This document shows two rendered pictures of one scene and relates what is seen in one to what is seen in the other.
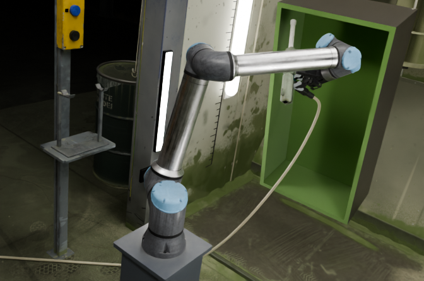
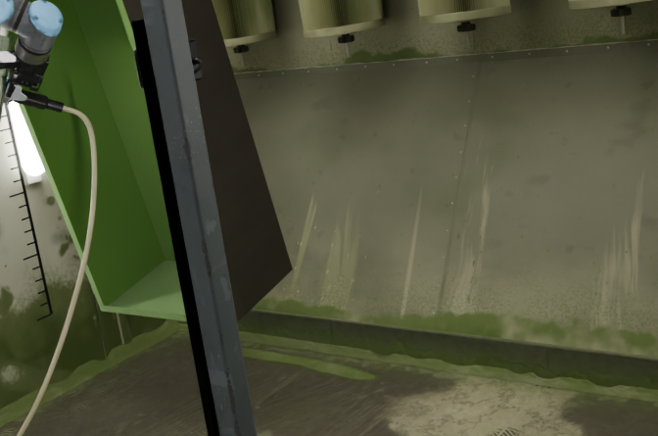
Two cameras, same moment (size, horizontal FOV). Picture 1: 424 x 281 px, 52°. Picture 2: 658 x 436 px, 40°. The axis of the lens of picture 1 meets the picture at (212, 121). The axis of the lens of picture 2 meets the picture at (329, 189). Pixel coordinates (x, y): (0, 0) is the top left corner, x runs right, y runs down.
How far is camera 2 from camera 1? 148 cm
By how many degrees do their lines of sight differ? 10
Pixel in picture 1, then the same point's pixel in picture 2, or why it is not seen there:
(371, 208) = (365, 311)
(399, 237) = (420, 345)
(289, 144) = (157, 229)
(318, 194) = not seen: hidden behind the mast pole
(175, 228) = not seen: outside the picture
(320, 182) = not seen: hidden behind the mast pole
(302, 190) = (174, 298)
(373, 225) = (376, 341)
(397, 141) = (385, 175)
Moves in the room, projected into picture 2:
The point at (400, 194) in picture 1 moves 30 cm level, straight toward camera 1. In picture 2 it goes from (405, 266) to (373, 294)
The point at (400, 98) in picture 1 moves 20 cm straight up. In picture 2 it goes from (377, 99) to (371, 51)
